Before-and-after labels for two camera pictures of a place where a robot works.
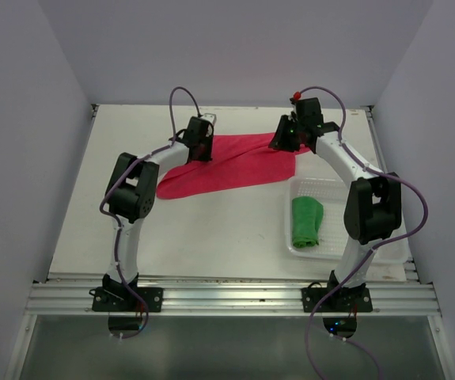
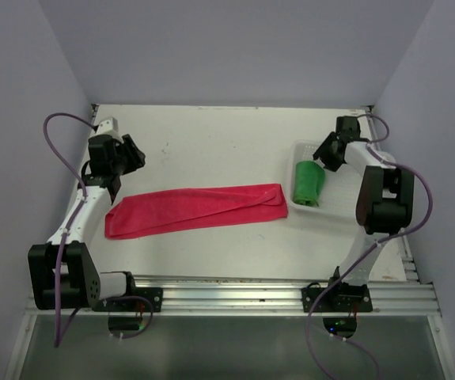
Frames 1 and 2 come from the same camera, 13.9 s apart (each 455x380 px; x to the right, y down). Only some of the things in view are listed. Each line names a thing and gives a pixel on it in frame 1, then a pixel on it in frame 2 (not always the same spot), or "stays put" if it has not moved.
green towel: (307, 214) to (309, 182)
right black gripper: (279, 142) to (321, 153)
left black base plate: (123, 299) stays put
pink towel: (237, 159) to (166, 210)
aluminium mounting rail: (234, 297) stays put
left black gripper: (206, 157) to (136, 157)
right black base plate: (341, 300) stays put
